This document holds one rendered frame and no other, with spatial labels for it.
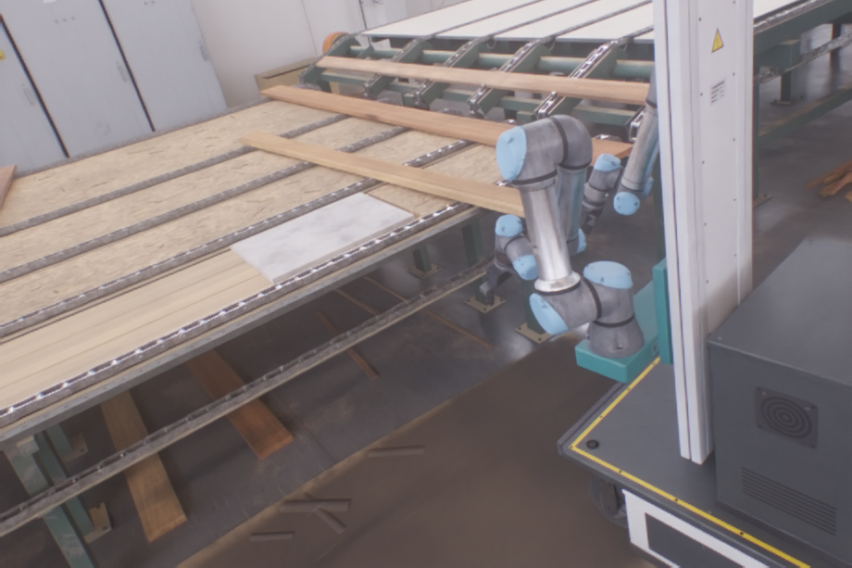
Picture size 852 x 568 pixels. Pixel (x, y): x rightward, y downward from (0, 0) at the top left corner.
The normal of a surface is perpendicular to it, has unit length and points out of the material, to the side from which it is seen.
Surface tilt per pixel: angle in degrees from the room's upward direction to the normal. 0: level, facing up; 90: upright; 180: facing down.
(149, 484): 0
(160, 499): 0
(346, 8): 90
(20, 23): 90
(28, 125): 90
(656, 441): 0
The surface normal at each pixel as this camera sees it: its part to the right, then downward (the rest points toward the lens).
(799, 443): -0.70, 0.42
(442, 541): -0.19, -0.89
